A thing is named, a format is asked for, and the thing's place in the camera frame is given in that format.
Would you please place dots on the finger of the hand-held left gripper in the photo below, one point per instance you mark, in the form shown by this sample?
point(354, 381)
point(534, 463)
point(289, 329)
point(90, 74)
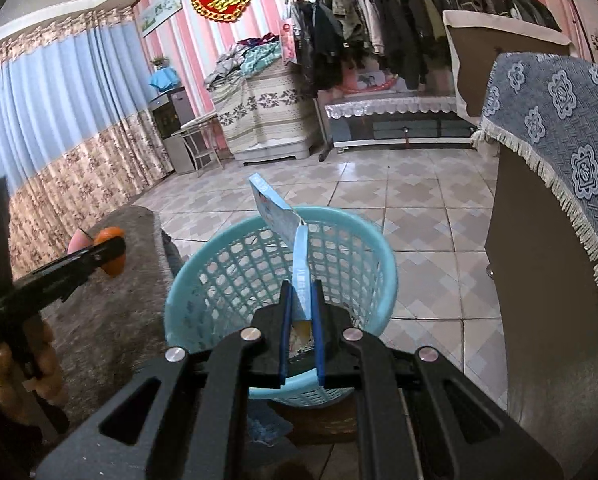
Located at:
point(69, 272)

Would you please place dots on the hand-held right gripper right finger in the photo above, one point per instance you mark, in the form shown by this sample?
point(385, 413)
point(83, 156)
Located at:
point(320, 340)

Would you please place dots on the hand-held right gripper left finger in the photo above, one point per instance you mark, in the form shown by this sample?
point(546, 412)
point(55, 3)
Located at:
point(285, 340)

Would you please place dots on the light blue box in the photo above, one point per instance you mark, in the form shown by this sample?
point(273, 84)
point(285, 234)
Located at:
point(301, 280)

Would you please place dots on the light blue plastic basket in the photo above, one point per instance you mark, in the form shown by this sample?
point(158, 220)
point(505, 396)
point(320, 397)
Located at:
point(229, 270)

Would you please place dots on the person's left forearm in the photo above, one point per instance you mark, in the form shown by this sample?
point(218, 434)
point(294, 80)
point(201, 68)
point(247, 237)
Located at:
point(4, 445)

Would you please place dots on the person's left hand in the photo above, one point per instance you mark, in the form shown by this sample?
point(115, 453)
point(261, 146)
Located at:
point(9, 385)

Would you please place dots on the grey shag rug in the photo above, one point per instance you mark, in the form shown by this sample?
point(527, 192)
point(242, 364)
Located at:
point(104, 320)

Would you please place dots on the blue and floral curtain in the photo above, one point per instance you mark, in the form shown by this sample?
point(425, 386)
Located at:
point(54, 125)

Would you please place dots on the grey water dispenser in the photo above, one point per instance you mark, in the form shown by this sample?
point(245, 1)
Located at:
point(171, 125)

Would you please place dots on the folding table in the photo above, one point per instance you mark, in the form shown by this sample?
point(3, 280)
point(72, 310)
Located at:
point(199, 125)

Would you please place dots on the blue bottle cover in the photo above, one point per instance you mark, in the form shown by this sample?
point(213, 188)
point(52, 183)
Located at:
point(163, 80)

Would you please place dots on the brown cabinet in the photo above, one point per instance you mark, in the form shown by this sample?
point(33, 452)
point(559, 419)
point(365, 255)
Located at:
point(539, 310)

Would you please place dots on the dark tv stand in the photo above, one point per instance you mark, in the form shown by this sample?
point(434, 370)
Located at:
point(399, 132)

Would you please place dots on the small green plant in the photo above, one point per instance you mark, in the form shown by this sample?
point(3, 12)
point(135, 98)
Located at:
point(159, 62)

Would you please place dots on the patterned covered quilt stack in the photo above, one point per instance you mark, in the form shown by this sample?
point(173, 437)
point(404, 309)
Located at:
point(264, 110)

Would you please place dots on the white lace cloth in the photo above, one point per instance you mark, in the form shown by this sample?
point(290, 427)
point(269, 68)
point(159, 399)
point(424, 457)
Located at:
point(389, 106)

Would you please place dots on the pink printed board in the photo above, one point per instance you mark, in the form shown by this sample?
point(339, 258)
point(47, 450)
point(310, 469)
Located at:
point(374, 81)

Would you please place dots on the pile of folded clothes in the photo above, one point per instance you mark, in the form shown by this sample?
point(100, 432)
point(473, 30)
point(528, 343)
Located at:
point(249, 57)

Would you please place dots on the pink hanging packet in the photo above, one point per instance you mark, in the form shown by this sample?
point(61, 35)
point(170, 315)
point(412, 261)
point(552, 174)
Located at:
point(289, 42)

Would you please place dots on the row of hung clothes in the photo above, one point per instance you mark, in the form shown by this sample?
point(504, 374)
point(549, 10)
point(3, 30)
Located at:
point(389, 30)

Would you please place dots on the blue patterned fringed cloth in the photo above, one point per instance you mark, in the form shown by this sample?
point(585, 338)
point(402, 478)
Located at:
point(554, 110)

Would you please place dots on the beige covered brown furniture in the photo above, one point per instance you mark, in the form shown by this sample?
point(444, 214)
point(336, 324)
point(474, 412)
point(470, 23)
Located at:
point(499, 60)

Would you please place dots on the framed landscape wall picture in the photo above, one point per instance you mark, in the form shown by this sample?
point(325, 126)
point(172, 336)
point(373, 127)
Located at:
point(161, 10)

